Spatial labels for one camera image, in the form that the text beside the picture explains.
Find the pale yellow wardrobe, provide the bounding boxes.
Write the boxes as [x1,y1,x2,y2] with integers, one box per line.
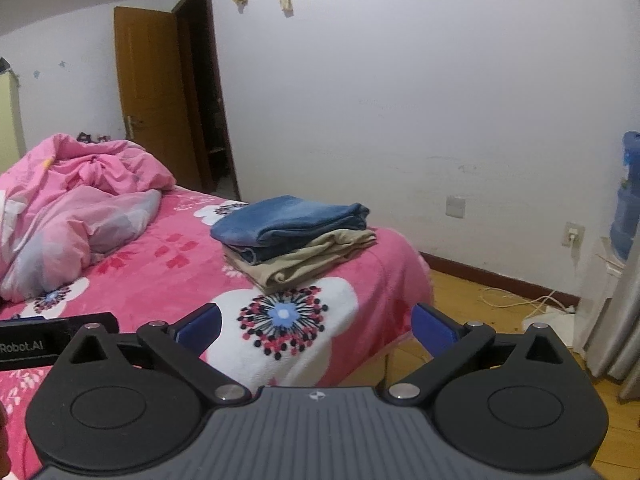
[0,72,26,173]

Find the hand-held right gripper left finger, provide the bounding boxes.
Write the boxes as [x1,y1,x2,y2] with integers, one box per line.
[64,302,253,407]

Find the white water dispenser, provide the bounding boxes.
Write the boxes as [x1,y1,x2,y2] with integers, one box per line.
[582,255,640,401]

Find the white cable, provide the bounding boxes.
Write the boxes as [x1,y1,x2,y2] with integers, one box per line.
[480,287,576,311]

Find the blue water bottle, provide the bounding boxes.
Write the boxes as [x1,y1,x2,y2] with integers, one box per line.
[609,131,640,263]

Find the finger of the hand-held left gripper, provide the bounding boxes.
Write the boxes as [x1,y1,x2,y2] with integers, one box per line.
[65,312,120,338]

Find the pink floral fleece blanket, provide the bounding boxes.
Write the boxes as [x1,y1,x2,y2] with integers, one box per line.
[0,187,433,480]

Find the folded beige pants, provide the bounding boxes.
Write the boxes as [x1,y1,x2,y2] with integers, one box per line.
[222,229,378,296]

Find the brown wooden door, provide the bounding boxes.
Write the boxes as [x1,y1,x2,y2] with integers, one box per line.
[114,6,203,193]

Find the blue jeans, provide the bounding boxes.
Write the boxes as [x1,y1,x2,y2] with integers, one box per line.
[210,195,371,265]

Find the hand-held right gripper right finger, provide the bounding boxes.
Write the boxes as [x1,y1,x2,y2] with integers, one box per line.
[383,302,571,407]

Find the white power strip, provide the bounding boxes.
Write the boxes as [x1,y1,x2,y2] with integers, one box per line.
[522,307,581,346]

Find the pink patterned quilt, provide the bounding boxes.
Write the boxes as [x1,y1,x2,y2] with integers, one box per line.
[0,132,177,305]

